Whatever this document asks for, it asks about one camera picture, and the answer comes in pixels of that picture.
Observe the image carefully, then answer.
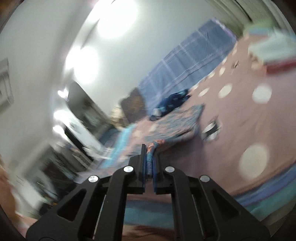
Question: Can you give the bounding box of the navy star print plush blanket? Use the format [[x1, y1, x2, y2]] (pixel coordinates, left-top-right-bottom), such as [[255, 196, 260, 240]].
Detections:
[[150, 89, 189, 121]]

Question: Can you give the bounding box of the dark tree print pillow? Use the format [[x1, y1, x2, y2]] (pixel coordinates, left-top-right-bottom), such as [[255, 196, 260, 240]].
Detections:
[[120, 89, 147, 123]]

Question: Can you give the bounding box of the beige clothes pile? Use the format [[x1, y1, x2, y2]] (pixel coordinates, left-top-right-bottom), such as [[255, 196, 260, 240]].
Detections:
[[110, 108, 127, 129]]

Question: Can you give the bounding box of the floral print shirt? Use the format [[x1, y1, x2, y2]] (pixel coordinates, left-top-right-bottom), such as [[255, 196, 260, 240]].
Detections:
[[144, 104, 205, 183]]

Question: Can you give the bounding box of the pink polka dot bedsheet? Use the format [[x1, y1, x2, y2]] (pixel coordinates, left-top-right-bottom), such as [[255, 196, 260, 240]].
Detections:
[[125, 23, 296, 209]]

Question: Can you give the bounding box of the folded clothes stack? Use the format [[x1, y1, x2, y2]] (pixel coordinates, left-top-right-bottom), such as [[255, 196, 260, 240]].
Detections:
[[247, 30, 296, 73]]

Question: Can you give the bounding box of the light blue deer print quilt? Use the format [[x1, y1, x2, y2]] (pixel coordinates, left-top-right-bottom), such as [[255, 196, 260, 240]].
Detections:
[[99, 123, 296, 226]]

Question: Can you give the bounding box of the pale pleated curtain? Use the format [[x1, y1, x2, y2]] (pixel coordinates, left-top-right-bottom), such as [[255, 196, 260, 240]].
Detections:
[[208, 0, 285, 26]]

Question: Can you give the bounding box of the person's left forearm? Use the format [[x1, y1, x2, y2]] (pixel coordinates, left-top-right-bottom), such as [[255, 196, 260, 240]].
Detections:
[[0, 158, 30, 232]]

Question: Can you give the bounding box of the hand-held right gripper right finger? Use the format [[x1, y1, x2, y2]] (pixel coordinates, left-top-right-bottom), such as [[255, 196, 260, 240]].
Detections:
[[152, 151, 271, 241]]

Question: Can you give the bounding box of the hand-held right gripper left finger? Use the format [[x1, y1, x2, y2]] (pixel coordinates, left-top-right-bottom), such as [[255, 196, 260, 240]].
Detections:
[[26, 144, 147, 241]]

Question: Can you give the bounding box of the blue plaid headboard cloth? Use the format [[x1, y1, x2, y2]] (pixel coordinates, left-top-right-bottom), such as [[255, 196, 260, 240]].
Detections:
[[138, 19, 237, 112]]

